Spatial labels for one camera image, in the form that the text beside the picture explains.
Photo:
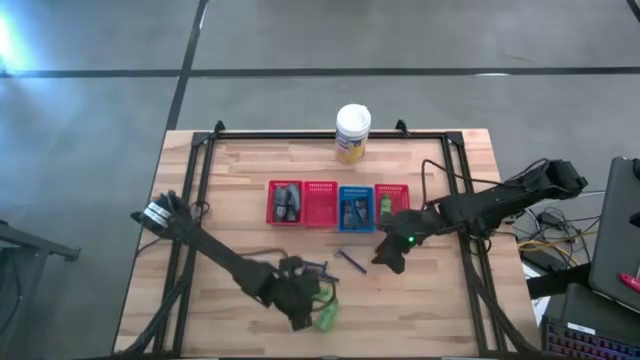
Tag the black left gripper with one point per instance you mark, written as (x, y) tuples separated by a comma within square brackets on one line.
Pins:
[(292, 290)]

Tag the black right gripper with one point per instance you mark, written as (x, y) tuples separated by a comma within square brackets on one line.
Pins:
[(407, 230)]

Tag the green travel bottle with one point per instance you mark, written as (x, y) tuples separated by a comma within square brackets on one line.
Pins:
[(386, 204), (327, 320), (327, 291)]

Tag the blue pen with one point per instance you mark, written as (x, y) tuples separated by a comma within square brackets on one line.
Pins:
[(351, 261)]

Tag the dark blue disposable razor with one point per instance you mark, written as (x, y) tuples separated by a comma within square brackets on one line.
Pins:
[(315, 265), (330, 277)]

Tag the dark squeeze tube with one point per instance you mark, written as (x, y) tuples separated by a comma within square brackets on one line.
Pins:
[(347, 214), (361, 210)]

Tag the grey travel bottle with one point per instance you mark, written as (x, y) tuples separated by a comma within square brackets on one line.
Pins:
[(280, 200), (292, 216), (294, 196)]

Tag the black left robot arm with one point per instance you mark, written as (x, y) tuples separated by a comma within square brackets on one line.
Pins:
[(215, 250)]

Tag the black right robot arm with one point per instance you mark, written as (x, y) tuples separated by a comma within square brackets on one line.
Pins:
[(500, 205)]

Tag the red plastic basket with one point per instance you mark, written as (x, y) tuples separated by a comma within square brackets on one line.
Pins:
[(270, 220), (400, 197), (320, 207)]

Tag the blue plastic basket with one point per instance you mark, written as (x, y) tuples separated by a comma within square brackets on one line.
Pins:
[(356, 191)]

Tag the white-lidded yellow wipes canister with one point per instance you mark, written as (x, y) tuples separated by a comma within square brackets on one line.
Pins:
[(353, 130)]

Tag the black power adapter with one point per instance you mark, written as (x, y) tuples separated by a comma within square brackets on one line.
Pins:
[(551, 219)]

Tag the black flat bar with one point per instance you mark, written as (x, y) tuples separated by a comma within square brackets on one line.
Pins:
[(560, 282)]

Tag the backlit computer keyboard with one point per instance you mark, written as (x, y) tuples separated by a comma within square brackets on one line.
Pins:
[(575, 345)]

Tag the black equipment box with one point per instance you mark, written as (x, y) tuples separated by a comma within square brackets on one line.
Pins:
[(590, 310)]

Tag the grey laptop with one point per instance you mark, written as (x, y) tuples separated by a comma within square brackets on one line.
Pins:
[(617, 235)]

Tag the black side table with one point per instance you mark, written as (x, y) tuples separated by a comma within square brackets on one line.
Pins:
[(30, 245)]

